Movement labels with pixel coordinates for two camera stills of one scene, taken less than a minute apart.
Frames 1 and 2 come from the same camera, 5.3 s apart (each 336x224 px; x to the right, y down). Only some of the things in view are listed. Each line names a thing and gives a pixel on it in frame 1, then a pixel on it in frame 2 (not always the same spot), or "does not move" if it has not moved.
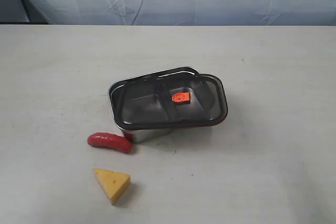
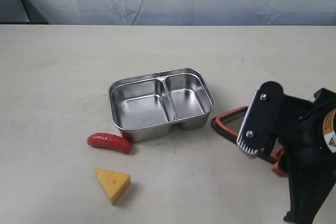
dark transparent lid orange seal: (179, 97) -> (274, 155)
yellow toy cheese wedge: (114, 183) does not move
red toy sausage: (109, 140) does not move
